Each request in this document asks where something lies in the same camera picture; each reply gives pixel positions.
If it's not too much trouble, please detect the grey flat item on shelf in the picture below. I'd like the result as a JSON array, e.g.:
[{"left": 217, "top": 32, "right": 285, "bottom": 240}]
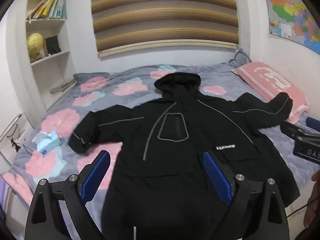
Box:
[{"left": 49, "top": 79, "right": 76, "bottom": 95}]

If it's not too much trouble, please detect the grey pillow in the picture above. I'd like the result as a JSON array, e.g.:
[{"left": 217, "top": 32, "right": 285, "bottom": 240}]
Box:
[{"left": 229, "top": 49, "right": 252, "bottom": 68}]

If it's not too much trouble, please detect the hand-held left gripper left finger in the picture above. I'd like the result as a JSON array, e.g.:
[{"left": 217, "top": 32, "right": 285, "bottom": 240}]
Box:
[{"left": 25, "top": 150, "right": 111, "bottom": 240}]

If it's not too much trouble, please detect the blue tissue pack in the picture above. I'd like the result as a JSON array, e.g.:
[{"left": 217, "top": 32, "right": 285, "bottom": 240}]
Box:
[{"left": 32, "top": 130, "right": 62, "bottom": 157}]

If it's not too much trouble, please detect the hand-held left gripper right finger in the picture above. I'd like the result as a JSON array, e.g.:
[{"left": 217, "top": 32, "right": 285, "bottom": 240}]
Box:
[{"left": 202, "top": 150, "right": 297, "bottom": 240}]

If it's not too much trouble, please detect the black cable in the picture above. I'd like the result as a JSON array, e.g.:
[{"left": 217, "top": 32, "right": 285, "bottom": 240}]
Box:
[{"left": 286, "top": 203, "right": 312, "bottom": 217}]

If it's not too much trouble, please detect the black picture frame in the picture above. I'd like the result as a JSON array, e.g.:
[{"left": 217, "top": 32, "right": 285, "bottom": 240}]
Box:
[{"left": 45, "top": 35, "right": 62, "bottom": 55}]

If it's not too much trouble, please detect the white printed bag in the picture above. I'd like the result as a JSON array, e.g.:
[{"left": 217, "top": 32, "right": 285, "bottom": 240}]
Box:
[{"left": 0, "top": 114, "right": 34, "bottom": 167}]

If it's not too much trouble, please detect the person's right hand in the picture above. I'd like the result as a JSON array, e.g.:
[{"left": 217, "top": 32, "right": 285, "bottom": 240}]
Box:
[{"left": 305, "top": 169, "right": 320, "bottom": 228}]

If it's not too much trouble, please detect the pink pillow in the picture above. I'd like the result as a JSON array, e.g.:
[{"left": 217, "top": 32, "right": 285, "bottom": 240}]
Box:
[{"left": 231, "top": 61, "right": 309, "bottom": 124}]

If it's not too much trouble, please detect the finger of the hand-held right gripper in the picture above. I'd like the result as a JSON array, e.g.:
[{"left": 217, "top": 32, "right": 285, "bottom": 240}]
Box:
[
  {"left": 306, "top": 116, "right": 320, "bottom": 131},
  {"left": 280, "top": 121, "right": 304, "bottom": 140}
]

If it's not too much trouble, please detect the grey pink floral blanket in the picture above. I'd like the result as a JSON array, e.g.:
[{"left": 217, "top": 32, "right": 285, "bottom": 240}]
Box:
[{"left": 0, "top": 64, "right": 320, "bottom": 240}]

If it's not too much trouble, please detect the black hooded jacket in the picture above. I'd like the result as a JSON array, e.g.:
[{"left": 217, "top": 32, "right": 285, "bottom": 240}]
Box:
[{"left": 68, "top": 72, "right": 300, "bottom": 240}]

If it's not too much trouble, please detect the brown striped window blind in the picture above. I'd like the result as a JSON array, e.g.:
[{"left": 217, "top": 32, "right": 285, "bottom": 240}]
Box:
[{"left": 89, "top": 0, "right": 238, "bottom": 57}]

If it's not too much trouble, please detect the row of leaning books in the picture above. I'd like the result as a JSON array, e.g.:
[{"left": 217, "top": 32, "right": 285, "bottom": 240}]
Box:
[{"left": 31, "top": 0, "right": 67, "bottom": 19}]

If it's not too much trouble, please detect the colourful wall map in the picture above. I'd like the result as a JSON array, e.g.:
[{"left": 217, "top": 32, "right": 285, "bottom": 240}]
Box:
[{"left": 261, "top": 0, "right": 320, "bottom": 55}]

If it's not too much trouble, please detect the white corner bookshelf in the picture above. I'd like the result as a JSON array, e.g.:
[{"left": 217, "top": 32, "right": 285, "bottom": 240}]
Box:
[{"left": 25, "top": 0, "right": 77, "bottom": 110}]

